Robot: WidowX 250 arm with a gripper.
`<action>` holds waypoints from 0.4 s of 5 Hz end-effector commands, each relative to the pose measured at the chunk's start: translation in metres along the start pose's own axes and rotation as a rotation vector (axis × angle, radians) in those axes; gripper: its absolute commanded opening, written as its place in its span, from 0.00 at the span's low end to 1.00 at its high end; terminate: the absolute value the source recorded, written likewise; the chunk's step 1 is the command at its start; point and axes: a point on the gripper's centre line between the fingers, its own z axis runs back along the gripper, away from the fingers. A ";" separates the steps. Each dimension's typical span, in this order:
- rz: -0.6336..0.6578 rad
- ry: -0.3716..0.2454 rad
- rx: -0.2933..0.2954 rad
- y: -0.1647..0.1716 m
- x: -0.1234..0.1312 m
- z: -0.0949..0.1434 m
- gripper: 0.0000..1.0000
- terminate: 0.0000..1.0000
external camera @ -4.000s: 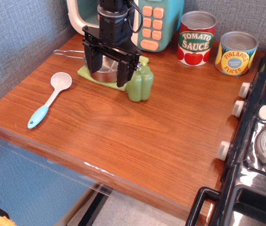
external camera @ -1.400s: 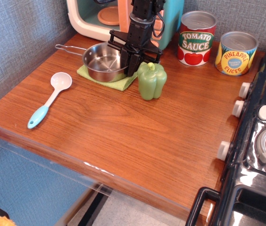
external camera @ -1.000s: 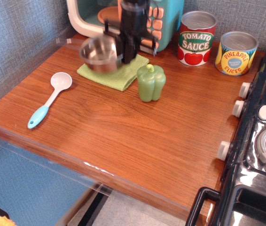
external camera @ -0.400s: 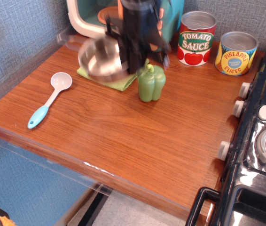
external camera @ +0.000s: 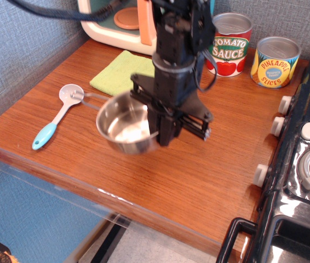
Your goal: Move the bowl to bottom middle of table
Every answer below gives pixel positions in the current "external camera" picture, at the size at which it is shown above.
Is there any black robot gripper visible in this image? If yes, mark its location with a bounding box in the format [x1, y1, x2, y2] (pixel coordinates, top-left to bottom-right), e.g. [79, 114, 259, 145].
[131, 56, 213, 146]

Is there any stainless steel bowl with handle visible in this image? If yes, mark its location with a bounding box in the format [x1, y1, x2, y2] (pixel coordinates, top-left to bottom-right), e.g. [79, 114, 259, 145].
[70, 91, 159, 155]

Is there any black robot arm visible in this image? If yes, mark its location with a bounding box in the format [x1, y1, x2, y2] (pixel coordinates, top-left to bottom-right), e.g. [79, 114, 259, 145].
[131, 1, 216, 146]

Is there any green folded cloth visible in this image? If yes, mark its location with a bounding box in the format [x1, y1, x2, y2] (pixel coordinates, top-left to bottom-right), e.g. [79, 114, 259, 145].
[90, 50, 155, 96]

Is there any teal toy microwave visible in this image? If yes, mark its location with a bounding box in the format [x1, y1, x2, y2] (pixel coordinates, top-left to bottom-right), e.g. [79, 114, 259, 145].
[77, 0, 216, 56]

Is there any tomato sauce can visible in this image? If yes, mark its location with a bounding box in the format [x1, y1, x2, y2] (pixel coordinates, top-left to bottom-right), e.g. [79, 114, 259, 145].
[206, 13, 253, 77]

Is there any pineapple slices can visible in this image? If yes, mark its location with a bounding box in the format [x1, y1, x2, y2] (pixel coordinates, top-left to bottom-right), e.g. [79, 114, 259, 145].
[250, 36, 301, 89]

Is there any black toy stove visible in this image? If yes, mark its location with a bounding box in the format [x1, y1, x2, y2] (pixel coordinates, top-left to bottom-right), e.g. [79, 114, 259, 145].
[217, 60, 310, 262]

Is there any white spoon with blue handle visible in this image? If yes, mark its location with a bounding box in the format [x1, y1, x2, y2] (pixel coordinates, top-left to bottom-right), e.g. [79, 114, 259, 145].
[32, 84, 84, 150]

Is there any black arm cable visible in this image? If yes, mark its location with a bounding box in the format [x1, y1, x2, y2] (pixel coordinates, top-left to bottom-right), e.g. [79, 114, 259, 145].
[6, 0, 218, 93]

